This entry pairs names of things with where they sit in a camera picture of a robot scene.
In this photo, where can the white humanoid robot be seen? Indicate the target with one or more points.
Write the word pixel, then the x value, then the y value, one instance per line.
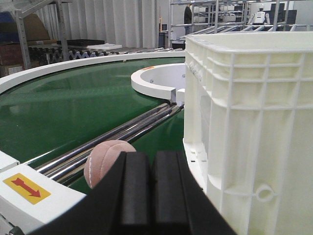
pixel 260 17

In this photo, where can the green curved conveyor belt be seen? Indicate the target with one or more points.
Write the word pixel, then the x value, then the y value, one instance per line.
pixel 50 115

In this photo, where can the pink plush ball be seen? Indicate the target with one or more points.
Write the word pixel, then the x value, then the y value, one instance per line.
pixel 102 158

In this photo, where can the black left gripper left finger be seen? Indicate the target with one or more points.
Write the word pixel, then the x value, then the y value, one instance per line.
pixel 118 205

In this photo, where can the yellow red arrow sticker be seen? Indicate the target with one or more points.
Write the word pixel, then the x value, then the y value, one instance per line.
pixel 26 188

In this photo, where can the white outer conveyor rim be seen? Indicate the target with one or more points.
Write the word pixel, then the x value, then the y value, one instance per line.
pixel 15 79

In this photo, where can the person in dark clothes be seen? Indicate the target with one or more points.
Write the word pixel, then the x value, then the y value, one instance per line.
pixel 188 19

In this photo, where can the metal storage rack left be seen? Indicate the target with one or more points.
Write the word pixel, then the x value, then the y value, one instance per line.
pixel 29 26

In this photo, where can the grey roller rack background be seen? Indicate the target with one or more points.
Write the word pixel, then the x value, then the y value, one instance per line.
pixel 219 16

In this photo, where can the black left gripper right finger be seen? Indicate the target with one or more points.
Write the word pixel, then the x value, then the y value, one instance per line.
pixel 181 207

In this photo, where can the white plastic tote box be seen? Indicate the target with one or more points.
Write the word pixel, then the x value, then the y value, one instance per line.
pixel 248 128

